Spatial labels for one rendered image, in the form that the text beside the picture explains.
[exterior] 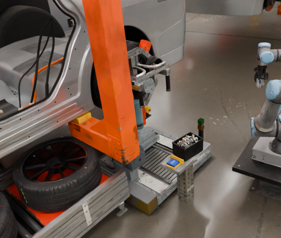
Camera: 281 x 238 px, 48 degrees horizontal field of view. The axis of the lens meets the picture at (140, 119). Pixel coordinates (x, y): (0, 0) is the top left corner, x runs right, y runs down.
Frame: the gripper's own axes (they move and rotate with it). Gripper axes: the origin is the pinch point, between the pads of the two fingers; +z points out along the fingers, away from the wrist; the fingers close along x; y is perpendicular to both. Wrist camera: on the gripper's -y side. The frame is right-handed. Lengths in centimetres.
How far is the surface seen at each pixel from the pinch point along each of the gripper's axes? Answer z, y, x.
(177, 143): 22, 34, -76
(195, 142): 20, 39, -63
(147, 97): 12, -29, -91
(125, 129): -3, 45, -114
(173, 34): -30, -75, -56
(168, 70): -17, -15, -73
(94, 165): 29, 39, -141
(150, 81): -11, -11, -88
